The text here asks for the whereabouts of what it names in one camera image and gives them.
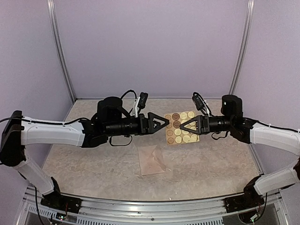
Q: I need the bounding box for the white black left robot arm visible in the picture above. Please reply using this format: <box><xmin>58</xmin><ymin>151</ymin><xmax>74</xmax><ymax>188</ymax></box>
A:
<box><xmin>0</xmin><ymin>93</ymin><xmax>169</xmax><ymax>198</ymax></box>

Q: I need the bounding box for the aluminium frame post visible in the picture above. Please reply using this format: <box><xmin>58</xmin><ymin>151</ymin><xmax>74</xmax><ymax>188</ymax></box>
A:
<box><xmin>47</xmin><ymin>0</ymin><xmax>77</xmax><ymax>103</ymax></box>
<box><xmin>229</xmin><ymin>0</ymin><xmax>255</xmax><ymax>95</ymax></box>

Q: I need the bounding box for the aluminium frame post left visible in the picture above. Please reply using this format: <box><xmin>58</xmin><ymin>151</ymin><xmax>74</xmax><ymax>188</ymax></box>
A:
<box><xmin>47</xmin><ymin>0</ymin><xmax>77</xmax><ymax>103</ymax></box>

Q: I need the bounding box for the aluminium front rail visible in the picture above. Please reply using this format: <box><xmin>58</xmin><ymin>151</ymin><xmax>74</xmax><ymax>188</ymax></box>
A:
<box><xmin>13</xmin><ymin>186</ymin><xmax>295</xmax><ymax>225</ymax></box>

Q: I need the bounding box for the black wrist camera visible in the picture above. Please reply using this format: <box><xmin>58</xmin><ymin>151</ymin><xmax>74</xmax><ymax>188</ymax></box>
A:
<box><xmin>192</xmin><ymin>95</ymin><xmax>204</xmax><ymax>111</ymax></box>
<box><xmin>138</xmin><ymin>92</ymin><xmax>148</xmax><ymax>109</ymax></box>

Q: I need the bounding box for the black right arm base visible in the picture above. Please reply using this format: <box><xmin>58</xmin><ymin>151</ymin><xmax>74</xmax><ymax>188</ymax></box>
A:
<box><xmin>224</xmin><ymin>175</ymin><xmax>265</xmax><ymax>213</ymax></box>

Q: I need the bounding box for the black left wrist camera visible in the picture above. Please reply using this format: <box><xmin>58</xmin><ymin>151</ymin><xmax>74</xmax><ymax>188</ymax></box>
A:
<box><xmin>138</xmin><ymin>92</ymin><xmax>148</xmax><ymax>109</ymax></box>

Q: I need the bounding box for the aluminium frame post right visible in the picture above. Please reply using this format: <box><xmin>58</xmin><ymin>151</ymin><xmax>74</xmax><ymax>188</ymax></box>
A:
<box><xmin>229</xmin><ymin>0</ymin><xmax>255</xmax><ymax>95</ymax></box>

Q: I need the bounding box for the brown round sticker sheet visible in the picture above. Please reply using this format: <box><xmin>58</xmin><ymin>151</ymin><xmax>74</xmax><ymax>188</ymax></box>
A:
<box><xmin>164</xmin><ymin>110</ymin><xmax>201</xmax><ymax>146</ymax></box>

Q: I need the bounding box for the black left camera cable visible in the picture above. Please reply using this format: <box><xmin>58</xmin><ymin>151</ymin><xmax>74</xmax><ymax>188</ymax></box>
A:
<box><xmin>120</xmin><ymin>90</ymin><xmax>139</xmax><ymax>115</ymax></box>

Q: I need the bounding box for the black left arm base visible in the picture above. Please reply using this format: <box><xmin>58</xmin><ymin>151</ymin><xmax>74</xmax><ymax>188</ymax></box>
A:
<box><xmin>41</xmin><ymin>177</ymin><xmax>82</xmax><ymax>214</ymax></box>

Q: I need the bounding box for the pink envelope with flap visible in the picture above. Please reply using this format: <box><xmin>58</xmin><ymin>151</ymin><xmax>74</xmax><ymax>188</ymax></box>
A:
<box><xmin>138</xmin><ymin>145</ymin><xmax>166</xmax><ymax>176</ymax></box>

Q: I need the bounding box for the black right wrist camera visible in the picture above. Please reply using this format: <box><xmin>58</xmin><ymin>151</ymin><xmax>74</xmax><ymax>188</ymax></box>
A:
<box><xmin>192</xmin><ymin>95</ymin><xmax>204</xmax><ymax>111</ymax></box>

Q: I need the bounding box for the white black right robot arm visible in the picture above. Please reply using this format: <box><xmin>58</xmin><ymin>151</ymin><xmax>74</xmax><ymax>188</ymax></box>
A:
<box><xmin>180</xmin><ymin>95</ymin><xmax>300</xmax><ymax>196</ymax></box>

